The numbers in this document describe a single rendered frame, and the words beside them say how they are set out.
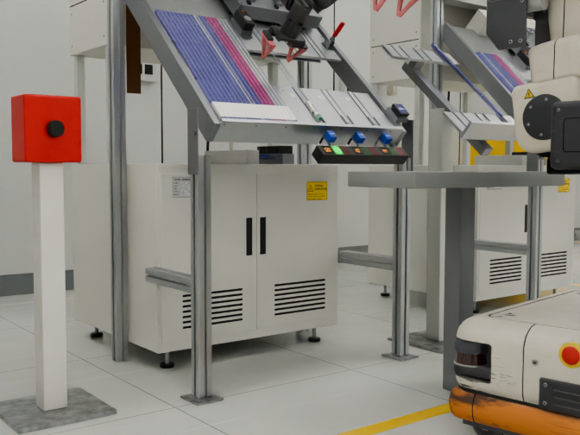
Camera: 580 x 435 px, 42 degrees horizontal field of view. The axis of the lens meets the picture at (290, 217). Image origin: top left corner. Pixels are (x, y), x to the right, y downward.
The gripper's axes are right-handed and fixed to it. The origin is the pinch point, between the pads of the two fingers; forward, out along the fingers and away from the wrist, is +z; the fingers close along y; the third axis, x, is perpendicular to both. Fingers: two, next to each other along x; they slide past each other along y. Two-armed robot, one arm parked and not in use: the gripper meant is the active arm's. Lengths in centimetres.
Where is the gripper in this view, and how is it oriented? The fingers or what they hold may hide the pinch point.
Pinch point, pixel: (275, 57)
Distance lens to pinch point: 239.3
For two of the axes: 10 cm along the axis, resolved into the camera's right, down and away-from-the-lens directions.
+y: -7.9, 0.3, -6.1
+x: 4.3, 7.3, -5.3
